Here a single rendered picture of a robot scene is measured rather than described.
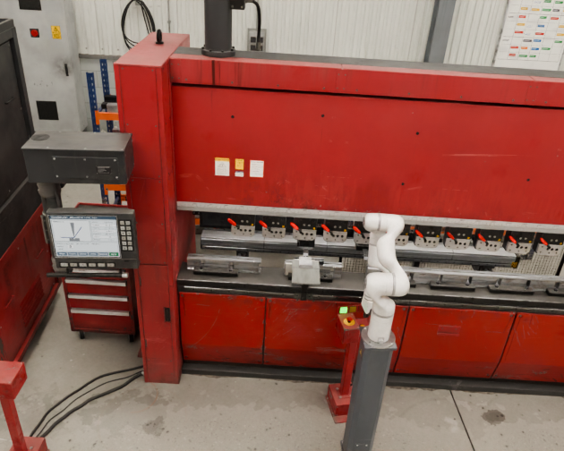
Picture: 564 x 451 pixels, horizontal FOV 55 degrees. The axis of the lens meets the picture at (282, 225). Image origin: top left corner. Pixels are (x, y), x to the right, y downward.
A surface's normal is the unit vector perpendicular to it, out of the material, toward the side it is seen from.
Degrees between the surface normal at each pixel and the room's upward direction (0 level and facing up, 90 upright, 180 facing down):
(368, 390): 90
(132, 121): 90
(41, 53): 90
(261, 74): 90
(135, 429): 0
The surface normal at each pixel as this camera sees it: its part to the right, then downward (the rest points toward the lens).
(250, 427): 0.06, -0.87
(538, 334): -0.03, 0.50
